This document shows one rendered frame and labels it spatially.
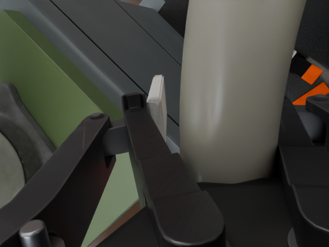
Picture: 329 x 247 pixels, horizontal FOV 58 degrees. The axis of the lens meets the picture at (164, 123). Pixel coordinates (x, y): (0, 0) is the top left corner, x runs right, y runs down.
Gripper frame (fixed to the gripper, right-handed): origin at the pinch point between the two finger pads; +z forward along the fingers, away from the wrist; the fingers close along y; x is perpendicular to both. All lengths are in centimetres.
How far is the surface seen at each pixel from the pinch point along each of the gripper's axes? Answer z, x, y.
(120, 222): 108, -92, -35
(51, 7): 32.7, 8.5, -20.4
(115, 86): 25.5, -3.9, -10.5
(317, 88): 90, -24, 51
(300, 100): 91, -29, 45
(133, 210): 106, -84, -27
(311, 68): 86, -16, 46
